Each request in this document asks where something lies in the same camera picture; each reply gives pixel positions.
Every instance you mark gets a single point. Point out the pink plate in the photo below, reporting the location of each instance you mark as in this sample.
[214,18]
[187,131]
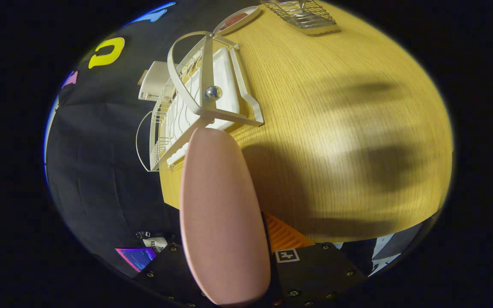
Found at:
[221,214]

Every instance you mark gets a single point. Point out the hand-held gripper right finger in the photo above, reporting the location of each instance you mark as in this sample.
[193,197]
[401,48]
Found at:
[315,273]

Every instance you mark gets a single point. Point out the small metal clip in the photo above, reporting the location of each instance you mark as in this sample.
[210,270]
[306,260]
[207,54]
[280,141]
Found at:
[140,234]

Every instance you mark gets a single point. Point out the white label tag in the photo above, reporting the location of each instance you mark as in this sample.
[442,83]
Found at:
[155,244]

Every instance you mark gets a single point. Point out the glowing purple screen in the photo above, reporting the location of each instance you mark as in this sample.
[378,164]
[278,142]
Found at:
[137,258]

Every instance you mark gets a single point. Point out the white toaster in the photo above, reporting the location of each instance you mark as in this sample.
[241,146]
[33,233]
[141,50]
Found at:
[154,81]

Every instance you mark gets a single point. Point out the white dish rack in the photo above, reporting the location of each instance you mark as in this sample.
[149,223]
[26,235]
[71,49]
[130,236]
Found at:
[225,77]

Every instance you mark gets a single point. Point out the black backdrop cloth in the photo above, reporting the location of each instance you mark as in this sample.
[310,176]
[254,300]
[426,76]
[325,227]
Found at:
[92,162]

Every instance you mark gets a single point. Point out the raw red meat piece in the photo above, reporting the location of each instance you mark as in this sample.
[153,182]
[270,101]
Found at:
[239,19]
[229,19]

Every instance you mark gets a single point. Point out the beige round meat plate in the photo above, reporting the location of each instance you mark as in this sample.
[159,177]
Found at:
[251,14]

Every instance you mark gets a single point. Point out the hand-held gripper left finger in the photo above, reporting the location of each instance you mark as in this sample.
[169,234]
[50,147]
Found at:
[169,273]

